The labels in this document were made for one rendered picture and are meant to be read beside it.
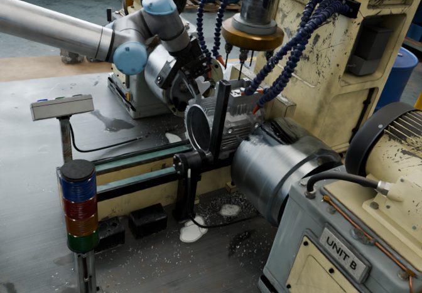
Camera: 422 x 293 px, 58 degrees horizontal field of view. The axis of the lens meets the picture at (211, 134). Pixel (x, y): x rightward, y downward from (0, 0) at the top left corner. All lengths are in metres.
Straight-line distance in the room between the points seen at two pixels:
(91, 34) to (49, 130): 0.74
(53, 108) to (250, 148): 0.58
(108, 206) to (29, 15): 0.54
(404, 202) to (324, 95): 0.58
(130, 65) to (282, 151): 0.41
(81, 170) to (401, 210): 0.54
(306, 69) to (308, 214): 0.57
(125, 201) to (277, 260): 0.46
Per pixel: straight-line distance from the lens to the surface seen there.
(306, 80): 1.26
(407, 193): 0.69
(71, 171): 0.71
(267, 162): 0.94
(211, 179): 1.26
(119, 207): 1.15
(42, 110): 1.19
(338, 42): 1.16
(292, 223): 0.88
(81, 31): 0.90
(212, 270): 1.09
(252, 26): 1.08
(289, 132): 0.99
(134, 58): 0.89
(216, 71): 1.41
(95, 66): 3.64
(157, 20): 1.01
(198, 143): 1.26
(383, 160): 0.76
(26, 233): 1.20
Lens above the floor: 1.67
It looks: 33 degrees down
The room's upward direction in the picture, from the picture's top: 9 degrees clockwise
